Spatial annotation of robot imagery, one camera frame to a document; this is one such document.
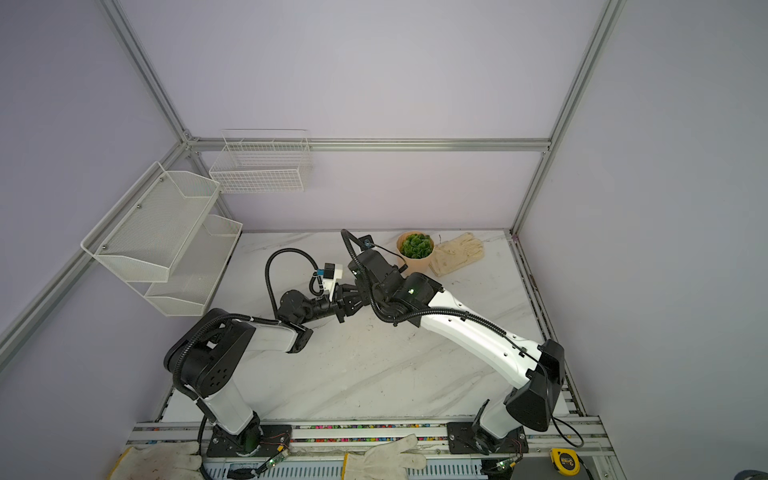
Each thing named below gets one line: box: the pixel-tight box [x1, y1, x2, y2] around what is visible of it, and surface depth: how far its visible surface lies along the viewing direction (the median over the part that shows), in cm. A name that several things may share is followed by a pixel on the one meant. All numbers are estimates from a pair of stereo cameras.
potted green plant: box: [396, 230, 435, 274], surface depth 103 cm
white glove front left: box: [108, 442, 202, 480], surface depth 72 cm
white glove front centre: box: [342, 434, 427, 480], surface depth 72 cm
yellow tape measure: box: [550, 448, 581, 477], surface depth 70 cm
